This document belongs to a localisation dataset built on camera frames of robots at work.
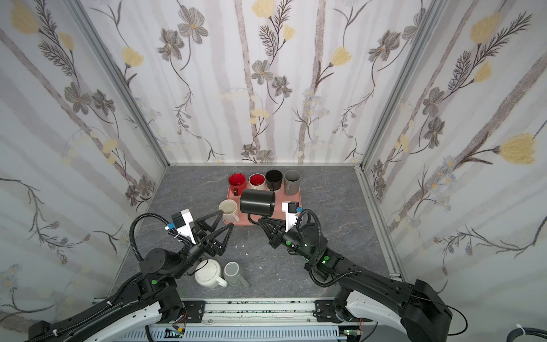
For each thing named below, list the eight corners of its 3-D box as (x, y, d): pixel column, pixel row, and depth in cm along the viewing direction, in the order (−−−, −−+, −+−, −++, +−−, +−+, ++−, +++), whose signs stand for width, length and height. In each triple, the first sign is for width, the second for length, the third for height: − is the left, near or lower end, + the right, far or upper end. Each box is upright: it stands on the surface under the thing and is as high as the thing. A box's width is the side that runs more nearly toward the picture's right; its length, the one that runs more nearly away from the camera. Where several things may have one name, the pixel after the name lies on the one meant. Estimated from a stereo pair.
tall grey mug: (284, 202, 107) (285, 188, 98) (284, 184, 114) (285, 169, 105) (299, 202, 107) (302, 188, 98) (298, 184, 114) (300, 170, 105)
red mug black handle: (228, 200, 107) (225, 191, 101) (231, 182, 115) (229, 172, 109) (245, 200, 108) (243, 191, 101) (247, 182, 115) (246, 172, 109)
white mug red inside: (249, 195, 109) (248, 184, 103) (250, 183, 114) (249, 172, 108) (266, 195, 110) (266, 184, 103) (266, 183, 115) (266, 172, 108)
